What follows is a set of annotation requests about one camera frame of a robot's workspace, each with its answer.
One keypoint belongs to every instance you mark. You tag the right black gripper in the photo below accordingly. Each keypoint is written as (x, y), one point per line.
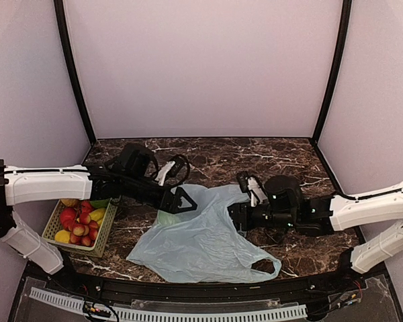
(238, 208)

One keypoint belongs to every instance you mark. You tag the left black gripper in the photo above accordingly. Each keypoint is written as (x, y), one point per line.
(175, 200)

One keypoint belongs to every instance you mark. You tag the light blue plastic bag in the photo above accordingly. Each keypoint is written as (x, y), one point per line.
(205, 246)

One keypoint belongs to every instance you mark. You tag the green fruit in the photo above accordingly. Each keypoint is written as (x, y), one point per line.
(97, 204)

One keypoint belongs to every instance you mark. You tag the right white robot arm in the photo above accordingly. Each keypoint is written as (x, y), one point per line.
(280, 203)

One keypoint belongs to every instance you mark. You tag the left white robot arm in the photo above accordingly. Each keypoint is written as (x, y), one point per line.
(135, 173)

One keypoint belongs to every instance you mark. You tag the yellow-green pear in bag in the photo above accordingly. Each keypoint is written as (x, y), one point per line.
(166, 219)

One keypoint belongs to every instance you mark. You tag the orange fruit in basket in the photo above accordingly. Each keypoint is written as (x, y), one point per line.
(73, 203)

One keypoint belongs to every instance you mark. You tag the upper yellow banana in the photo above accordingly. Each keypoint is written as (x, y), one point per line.
(97, 214)

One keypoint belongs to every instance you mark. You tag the red apple left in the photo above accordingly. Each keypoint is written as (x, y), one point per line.
(67, 214)

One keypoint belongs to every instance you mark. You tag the yellow lemon in basket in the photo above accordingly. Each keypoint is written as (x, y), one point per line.
(62, 236)

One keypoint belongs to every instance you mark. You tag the green perforated plastic basket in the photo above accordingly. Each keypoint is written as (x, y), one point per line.
(98, 249)

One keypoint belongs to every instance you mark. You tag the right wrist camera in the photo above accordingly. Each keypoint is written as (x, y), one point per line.
(251, 185)

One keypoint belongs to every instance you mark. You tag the black front table rail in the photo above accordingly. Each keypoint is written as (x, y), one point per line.
(317, 289)

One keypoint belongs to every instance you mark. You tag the white slotted cable duct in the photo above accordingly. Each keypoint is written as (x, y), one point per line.
(139, 310)

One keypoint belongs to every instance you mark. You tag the left black frame post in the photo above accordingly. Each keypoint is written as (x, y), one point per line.
(65, 41)

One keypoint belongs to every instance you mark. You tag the black frame post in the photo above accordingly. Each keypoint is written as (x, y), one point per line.
(65, 41)
(334, 70)

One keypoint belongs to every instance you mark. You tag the right black frame post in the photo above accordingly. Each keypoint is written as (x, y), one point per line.
(334, 70)

